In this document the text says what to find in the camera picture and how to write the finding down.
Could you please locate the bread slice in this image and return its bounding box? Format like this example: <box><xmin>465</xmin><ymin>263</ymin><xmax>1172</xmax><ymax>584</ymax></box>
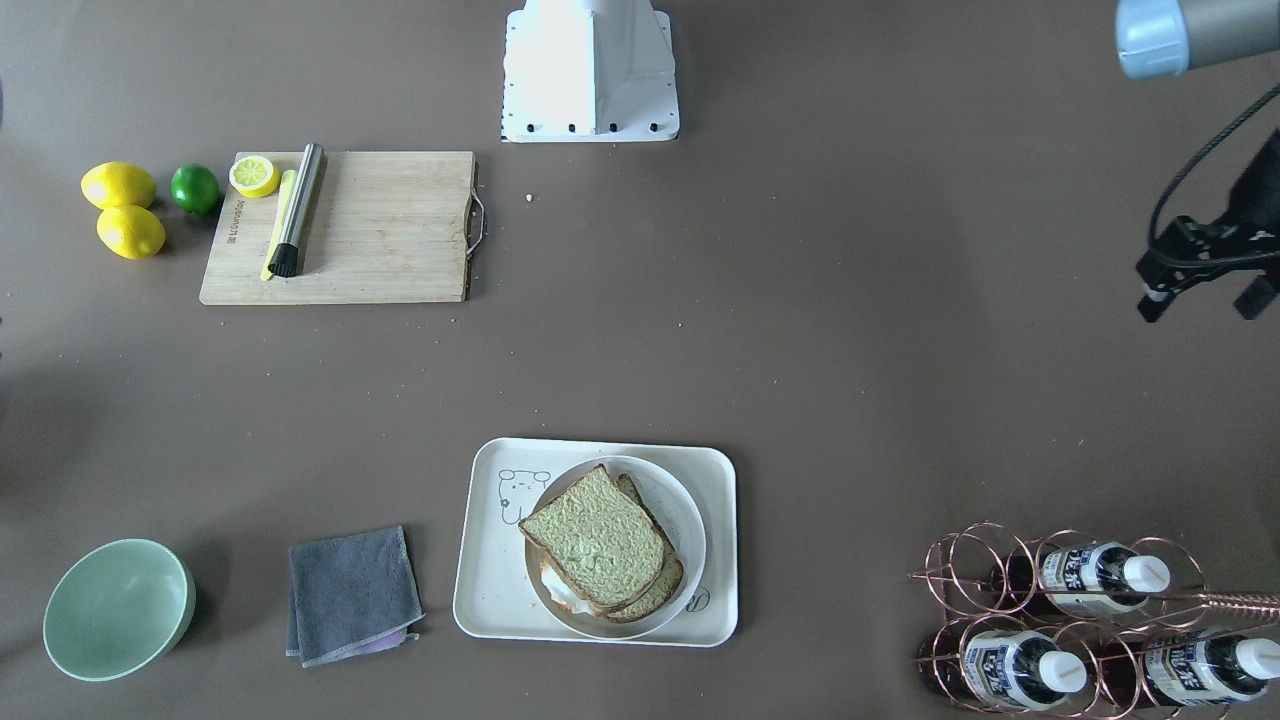
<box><xmin>604</xmin><ymin>473</ymin><xmax>685</xmax><ymax>624</ymax></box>
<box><xmin>518</xmin><ymin>464</ymin><xmax>666</xmax><ymax>612</ymax></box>

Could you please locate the yellow plastic knife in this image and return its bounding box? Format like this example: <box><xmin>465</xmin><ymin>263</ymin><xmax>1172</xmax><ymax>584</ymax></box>
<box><xmin>260</xmin><ymin>169</ymin><xmax>297</xmax><ymax>282</ymax></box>

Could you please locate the green ceramic bowl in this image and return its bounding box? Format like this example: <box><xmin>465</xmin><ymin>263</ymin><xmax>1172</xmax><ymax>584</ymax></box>
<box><xmin>44</xmin><ymin>538</ymin><xmax>196</xmax><ymax>682</ymax></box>

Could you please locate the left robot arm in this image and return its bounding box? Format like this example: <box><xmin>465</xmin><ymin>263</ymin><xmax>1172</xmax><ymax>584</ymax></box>
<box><xmin>1115</xmin><ymin>1</ymin><xmax>1279</xmax><ymax>323</ymax></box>

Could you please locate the cream rabbit tray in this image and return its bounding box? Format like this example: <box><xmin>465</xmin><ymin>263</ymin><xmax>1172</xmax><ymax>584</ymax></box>
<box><xmin>453</xmin><ymin>438</ymin><xmax>739</xmax><ymax>648</ymax></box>

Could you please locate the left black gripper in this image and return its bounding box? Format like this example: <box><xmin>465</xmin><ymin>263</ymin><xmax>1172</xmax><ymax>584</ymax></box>
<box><xmin>1135</xmin><ymin>131</ymin><xmax>1279</xmax><ymax>323</ymax></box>

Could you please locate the half cut lemon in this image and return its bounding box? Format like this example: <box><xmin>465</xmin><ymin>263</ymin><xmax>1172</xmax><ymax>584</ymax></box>
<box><xmin>228</xmin><ymin>154</ymin><xmax>282</xmax><ymax>199</ymax></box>

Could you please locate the yellow lemon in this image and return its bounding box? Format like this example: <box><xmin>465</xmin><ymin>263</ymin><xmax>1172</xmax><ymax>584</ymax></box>
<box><xmin>96</xmin><ymin>205</ymin><xmax>166</xmax><ymax>259</ymax></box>
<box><xmin>79</xmin><ymin>161</ymin><xmax>157</xmax><ymax>210</ymax></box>

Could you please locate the wooden cutting board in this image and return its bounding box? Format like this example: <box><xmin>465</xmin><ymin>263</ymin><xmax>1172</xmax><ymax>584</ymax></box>
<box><xmin>198</xmin><ymin>151</ymin><xmax>480</xmax><ymax>306</ymax></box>

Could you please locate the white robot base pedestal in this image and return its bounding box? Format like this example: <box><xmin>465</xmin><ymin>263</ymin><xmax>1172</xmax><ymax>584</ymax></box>
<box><xmin>500</xmin><ymin>1</ymin><xmax>681</xmax><ymax>143</ymax></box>

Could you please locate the yellow lemon upper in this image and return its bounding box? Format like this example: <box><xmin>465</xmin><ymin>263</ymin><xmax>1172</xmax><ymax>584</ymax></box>
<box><xmin>79</xmin><ymin>161</ymin><xmax>157</xmax><ymax>210</ymax></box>

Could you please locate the copper wire bottle rack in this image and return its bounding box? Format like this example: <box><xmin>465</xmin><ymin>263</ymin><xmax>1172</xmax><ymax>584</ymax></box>
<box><xmin>914</xmin><ymin>521</ymin><xmax>1277</xmax><ymax>719</ymax></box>

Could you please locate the tea bottle upper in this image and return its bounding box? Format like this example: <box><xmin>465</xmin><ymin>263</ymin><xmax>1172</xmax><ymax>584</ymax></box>
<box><xmin>986</xmin><ymin>541</ymin><xmax>1172</xmax><ymax>623</ymax></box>

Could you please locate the grey folded cloth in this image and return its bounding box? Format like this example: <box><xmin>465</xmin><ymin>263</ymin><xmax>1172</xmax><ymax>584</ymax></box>
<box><xmin>284</xmin><ymin>525</ymin><xmax>425</xmax><ymax>667</ymax></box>

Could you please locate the green lime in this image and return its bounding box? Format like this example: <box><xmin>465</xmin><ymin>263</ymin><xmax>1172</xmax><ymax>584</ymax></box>
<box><xmin>170</xmin><ymin>164</ymin><xmax>221</xmax><ymax>217</ymax></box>

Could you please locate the bread slice on plate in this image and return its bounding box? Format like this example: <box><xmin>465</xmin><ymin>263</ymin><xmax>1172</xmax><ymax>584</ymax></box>
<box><xmin>604</xmin><ymin>473</ymin><xmax>685</xmax><ymax>624</ymax></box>

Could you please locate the fried egg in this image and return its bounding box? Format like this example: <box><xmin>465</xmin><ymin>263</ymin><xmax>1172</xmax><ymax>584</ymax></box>
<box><xmin>539</xmin><ymin>557</ymin><xmax>595</xmax><ymax>616</ymax></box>

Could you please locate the yellow lemon lower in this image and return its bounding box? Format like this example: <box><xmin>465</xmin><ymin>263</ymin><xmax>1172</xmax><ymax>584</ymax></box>
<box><xmin>96</xmin><ymin>205</ymin><xmax>166</xmax><ymax>259</ymax></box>

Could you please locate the white round plate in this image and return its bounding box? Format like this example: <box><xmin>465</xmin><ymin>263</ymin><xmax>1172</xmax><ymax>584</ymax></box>
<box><xmin>517</xmin><ymin>454</ymin><xmax>708</xmax><ymax>643</ymax></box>

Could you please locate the tea bottle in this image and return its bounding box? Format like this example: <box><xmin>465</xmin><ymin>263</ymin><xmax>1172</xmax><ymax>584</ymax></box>
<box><xmin>915</xmin><ymin>629</ymin><xmax>1089</xmax><ymax>712</ymax></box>
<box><xmin>986</xmin><ymin>541</ymin><xmax>1172</xmax><ymax>623</ymax></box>
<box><xmin>1097</xmin><ymin>629</ymin><xmax>1279</xmax><ymax>708</ymax></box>

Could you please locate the steel muddler black tip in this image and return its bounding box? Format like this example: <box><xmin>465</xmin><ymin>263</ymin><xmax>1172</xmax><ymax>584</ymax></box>
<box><xmin>266</xmin><ymin>143</ymin><xmax>324</xmax><ymax>278</ymax></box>

